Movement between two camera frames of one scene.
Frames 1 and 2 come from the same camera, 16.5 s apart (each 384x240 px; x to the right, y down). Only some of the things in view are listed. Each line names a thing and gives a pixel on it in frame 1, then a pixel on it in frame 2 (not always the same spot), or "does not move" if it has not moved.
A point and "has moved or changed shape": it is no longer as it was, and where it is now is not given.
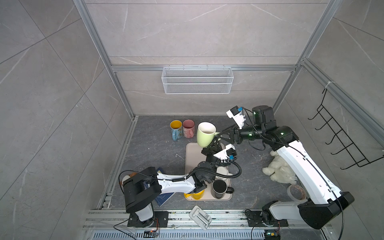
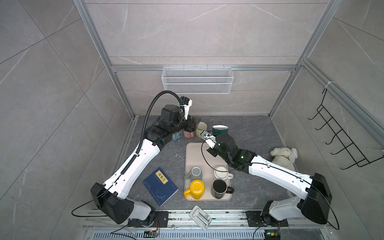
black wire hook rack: (360, 160) does not move
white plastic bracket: (203, 219) does not move
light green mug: (206, 131) has moved or changed shape
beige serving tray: (193, 156) does not move
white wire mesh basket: (197, 80) does not move
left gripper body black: (208, 153) -> (189, 126)
